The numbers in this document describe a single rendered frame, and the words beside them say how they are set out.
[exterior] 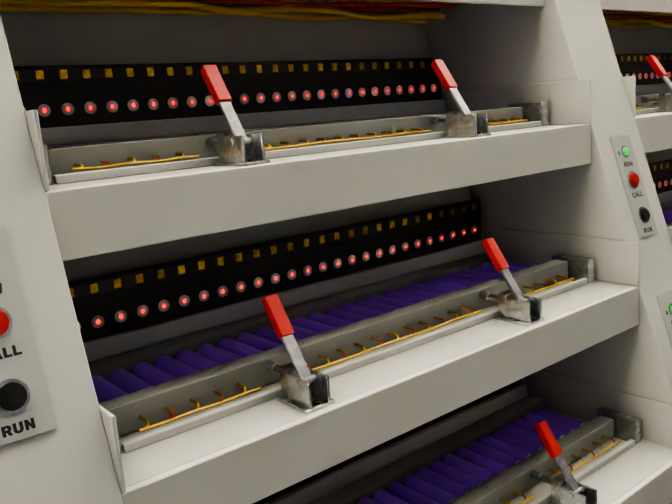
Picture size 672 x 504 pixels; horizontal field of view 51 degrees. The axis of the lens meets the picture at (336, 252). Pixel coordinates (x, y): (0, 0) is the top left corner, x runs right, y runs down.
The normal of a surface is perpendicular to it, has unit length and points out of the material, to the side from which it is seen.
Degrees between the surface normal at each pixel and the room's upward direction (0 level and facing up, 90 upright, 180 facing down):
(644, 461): 18
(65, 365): 90
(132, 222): 108
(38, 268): 90
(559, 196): 90
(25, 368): 90
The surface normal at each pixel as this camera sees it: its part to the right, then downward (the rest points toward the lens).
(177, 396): 0.62, 0.11
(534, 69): -0.77, 0.18
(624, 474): -0.07, -0.98
